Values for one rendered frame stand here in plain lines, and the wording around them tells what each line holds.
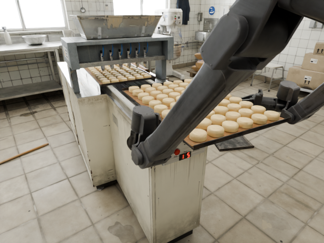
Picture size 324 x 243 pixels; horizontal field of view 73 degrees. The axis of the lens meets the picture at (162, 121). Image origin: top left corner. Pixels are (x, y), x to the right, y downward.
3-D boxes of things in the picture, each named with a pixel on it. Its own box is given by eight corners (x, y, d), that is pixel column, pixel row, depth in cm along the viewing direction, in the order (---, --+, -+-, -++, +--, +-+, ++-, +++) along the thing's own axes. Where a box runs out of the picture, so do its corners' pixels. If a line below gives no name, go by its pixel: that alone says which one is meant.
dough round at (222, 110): (211, 114, 80) (211, 108, 80) (217, 109, 84) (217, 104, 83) (224, 117, 78) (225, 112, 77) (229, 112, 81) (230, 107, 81)
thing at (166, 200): (116, 186, 188) (104, 85, 149) (152, 174, 203) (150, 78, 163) (153, 259, 133) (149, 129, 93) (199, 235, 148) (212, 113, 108)
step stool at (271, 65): (284, 88, 431) (290, 64, 410) (268, 91, 411) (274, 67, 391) (264, 82, 466) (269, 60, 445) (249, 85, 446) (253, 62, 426)
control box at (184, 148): (159, 162, 105) (159, 137, 98) (200, 149, 115) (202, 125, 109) (163, 166, 102) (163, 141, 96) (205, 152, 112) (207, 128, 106)
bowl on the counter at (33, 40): (26, 46, 324) (23, 37, 319) (22, 44, 347) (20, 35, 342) (49, 45, 342) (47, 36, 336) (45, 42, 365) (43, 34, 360)
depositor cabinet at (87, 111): (71, 129, 280) (57, 62, 243) (124, 117, 311) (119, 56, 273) (94, 195, 180) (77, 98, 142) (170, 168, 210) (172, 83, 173)
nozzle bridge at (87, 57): (69, 85, 168) (60, 37, 153) (154, 73, 199) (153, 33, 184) (76, 98, 142) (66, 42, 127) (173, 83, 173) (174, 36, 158)
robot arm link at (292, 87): (290, 124, 82) (306, 117, 85) (301, 98, 75) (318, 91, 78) (265, 108, 91) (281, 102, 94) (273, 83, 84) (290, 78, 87)
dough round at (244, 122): (251, 123, 73) (252, 117, 72) (253, 129, 69) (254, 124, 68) (236, 121, 74) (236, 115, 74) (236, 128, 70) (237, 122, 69)
